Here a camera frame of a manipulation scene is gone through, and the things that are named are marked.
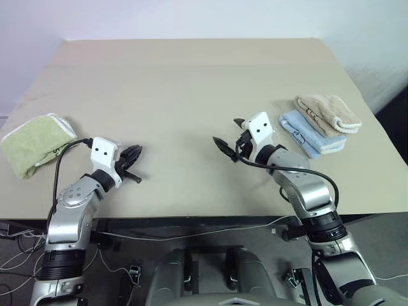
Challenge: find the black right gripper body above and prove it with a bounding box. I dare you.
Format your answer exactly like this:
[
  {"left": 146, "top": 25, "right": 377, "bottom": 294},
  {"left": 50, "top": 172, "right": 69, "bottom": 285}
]
[{"left": 235, "top": 128, "right": 256, "bottom": 159}]

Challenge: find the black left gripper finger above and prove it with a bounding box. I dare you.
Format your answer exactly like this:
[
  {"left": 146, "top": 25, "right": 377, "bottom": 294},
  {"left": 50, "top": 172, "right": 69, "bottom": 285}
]
[
  {"left": 122, "top": 144, "right": 143, "bottom": 168},
  {"left": 123, "top": 170, "right": 143, "bottom": 184}
]

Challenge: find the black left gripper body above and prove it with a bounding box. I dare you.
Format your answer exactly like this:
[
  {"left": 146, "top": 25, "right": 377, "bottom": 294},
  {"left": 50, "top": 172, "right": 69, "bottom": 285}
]
[{"left": 113, "top": 149, "right": 130, "bottom": 180}]

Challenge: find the light green terry towel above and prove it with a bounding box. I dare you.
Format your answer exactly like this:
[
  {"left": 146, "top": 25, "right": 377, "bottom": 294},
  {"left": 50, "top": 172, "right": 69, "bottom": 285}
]
[{"left": 0, "top": 112, "right": 78, "bottom": 179}]

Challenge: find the light blue terry towel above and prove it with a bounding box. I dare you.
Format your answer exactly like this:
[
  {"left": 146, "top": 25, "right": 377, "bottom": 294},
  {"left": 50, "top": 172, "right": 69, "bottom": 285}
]
[{"left": 277, "top": 110, "right": 347, "bottom": 159}]

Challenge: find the beige terry towel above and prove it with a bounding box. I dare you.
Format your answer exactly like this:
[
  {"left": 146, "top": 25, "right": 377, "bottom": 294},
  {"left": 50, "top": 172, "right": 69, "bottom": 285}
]
[{"left": 295, "top": 94, "right": 363, "bottom": 138}]

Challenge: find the black metal floor clip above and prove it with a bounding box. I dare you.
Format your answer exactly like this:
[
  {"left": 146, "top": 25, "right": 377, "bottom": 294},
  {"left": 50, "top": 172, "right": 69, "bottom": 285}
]
[
  {"left": 284, "top": 268, "right": 304, "bottom": 288},
  {"left": 128, "top": 265, "right": 143, "bottom": 285}
]

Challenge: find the grey rounded robot leg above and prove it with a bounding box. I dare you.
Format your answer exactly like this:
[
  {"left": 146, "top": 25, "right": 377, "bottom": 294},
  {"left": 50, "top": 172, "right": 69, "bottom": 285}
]
[
  {"left": 145, "top": 247, "right": 200, "bottom": 306},
  {"left": 222, "top": 245, "right": 288, "bottom": 306}
]

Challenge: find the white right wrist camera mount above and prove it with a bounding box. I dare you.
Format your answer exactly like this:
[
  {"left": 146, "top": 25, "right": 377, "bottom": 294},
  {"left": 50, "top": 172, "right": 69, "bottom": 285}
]
[{"left": 243, "top": 112, "right": 275, "bottom": 160}]

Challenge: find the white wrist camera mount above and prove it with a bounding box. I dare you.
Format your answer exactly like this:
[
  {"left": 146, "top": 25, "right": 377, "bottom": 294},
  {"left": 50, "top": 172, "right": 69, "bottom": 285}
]
[
  {"left": 90, "top": 136, "right": 124, "bottom": 189},
  {"left": 243, "top": 112, "right": 275, "bottom": 160}
]

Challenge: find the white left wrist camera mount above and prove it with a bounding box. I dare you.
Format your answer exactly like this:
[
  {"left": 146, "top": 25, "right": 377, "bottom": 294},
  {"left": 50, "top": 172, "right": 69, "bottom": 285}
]
[{"left": 90, "top": 136, "right": 124, "bottom": 189}]

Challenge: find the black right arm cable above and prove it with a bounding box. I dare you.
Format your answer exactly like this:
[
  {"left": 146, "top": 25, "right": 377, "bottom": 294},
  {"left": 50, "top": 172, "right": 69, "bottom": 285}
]
[{"left": 235, "top": 140, "right": 339, "bottom": 211}]

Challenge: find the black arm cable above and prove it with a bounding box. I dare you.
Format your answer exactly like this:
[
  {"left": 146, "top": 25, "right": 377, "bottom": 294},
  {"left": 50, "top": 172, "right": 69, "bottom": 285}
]
[
  {"left": 50, "top": 136, "right": 94, "bottom": 214},
  {"left": 235, "top": 140, "right": 339, "bottom": 211}
]

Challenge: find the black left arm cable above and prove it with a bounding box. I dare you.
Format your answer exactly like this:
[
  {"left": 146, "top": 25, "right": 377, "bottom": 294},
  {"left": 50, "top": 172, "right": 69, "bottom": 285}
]
[{"left": 50, "top": 136, "right": 94, "bottom": 214}]

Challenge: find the black table frame beam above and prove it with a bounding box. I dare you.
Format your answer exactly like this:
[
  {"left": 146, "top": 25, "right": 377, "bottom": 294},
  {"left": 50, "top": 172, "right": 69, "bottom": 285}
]
[{"left": 0, "top": 214, "right": 408, "bottom": 240}]

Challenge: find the thin white wire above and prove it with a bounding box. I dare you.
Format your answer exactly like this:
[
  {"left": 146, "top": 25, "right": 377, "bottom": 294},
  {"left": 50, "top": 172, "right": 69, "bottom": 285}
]
[{"left": 92, "top": 215, "right": 302, "bottom": 244}]

